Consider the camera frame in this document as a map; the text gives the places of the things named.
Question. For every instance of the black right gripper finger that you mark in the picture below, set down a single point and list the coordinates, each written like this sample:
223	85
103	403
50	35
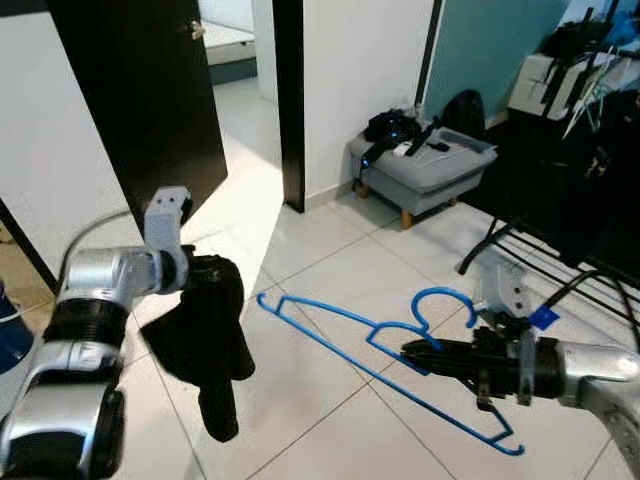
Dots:
450	366
445	349

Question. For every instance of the blue plastic hanger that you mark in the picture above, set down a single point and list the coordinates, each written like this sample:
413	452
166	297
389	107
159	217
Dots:
437	292

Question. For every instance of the black garment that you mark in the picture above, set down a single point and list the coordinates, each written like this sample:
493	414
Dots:
200	340

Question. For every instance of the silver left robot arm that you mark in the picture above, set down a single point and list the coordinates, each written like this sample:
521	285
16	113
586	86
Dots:
80	370

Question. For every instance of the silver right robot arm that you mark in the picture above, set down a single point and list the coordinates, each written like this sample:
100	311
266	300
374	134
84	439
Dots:
600	375

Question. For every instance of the black metal clothes rack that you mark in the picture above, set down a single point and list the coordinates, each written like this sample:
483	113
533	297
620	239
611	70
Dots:
478	240

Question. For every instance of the grey upholstered ottoman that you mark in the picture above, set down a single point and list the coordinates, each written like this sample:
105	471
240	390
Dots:
430	175

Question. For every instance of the black door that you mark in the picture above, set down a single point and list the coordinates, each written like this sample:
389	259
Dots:
140	100

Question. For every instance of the black remote control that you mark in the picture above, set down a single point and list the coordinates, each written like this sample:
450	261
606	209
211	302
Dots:
438	147

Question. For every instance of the small white remote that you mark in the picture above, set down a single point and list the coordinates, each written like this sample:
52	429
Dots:
405	150

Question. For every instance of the black clothes pile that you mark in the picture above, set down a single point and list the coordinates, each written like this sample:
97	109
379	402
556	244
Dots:
390	125

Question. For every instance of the black backpack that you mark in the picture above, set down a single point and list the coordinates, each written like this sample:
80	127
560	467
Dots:
463	115

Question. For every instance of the white bed with teal base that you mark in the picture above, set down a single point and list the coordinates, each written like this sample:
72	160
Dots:
228	40

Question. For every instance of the black handbag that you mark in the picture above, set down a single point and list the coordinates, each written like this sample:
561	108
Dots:
575	40

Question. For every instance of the black door frame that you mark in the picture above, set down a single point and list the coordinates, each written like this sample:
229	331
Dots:
288	100

